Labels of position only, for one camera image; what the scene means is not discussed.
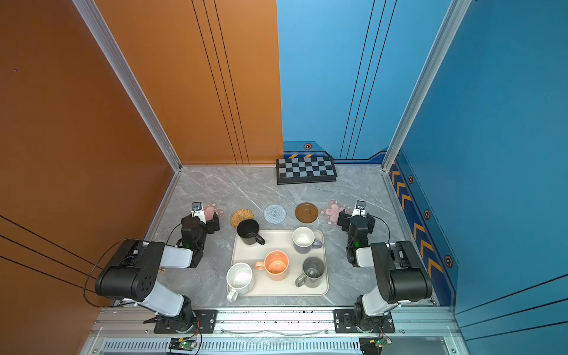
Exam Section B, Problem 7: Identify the pink flower coaster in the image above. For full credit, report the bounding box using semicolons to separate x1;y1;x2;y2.
204;203;217;220
320;201;344;225

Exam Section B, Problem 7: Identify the woven rattan coaster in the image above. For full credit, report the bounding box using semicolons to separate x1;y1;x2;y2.
230;209;254;229

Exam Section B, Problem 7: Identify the brown wooden coaster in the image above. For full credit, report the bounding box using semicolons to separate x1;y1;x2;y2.
295;203;319;224

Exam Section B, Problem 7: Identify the light blue woven coaster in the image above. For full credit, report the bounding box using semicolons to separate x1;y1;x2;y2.
263;204;287;224

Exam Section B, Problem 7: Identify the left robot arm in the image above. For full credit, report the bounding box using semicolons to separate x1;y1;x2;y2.
95;211;220;334

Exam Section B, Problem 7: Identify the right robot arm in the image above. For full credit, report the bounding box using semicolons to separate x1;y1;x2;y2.
337;209;433;332

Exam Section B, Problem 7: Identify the black mug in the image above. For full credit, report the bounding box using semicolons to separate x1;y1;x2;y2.
237;219;266;246

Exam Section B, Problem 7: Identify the lavender mug white inside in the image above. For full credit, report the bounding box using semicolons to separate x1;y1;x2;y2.
291;227;323;254

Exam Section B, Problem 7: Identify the grey green mug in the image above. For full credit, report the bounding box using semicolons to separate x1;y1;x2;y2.
295;257;325;288

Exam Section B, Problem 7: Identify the cream serving tray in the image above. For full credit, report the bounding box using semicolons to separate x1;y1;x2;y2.
231;229;329;297

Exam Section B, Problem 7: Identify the folded checkerboard box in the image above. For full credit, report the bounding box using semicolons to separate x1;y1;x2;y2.
276;155;337;185

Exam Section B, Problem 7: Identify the orange pink mug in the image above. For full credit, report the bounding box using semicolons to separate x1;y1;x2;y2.
255;250;289;281

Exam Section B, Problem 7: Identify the green circuit board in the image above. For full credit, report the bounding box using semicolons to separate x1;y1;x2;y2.
168;337;198;354

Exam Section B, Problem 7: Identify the right small circuit board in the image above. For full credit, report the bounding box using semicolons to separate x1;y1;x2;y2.
359;337;392;355

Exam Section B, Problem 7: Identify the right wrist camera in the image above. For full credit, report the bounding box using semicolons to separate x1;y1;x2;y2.
351;201;367;218

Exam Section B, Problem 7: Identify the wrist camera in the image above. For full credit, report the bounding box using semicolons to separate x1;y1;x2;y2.
351;201;367;218
190;202;206;223

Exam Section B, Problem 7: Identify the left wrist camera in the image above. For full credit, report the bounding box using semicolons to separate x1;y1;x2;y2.
190;202;206;223

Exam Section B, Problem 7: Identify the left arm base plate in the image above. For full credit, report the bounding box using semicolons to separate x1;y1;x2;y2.
153;309;217;335

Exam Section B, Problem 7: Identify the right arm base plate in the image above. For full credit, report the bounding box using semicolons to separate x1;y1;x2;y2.
333;309;396;334

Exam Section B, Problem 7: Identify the aluminium front rail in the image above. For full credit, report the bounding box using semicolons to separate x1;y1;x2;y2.
87;306;461;338

